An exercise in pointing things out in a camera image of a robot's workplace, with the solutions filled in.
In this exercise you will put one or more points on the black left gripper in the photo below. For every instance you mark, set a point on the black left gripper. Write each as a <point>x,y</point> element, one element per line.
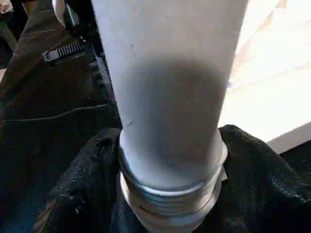
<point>85,24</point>

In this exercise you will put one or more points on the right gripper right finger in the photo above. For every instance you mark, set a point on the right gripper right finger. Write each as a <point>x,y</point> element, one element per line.
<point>267,194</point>

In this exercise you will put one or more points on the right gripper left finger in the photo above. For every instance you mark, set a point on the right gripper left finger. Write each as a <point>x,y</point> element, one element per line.
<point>82,194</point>

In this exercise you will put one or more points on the white plastic table top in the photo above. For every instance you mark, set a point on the white plastic table top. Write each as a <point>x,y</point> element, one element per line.
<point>272,87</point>

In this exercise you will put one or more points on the white plastic table leg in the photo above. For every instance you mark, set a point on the white plastic table leg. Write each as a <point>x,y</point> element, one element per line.
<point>170,97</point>

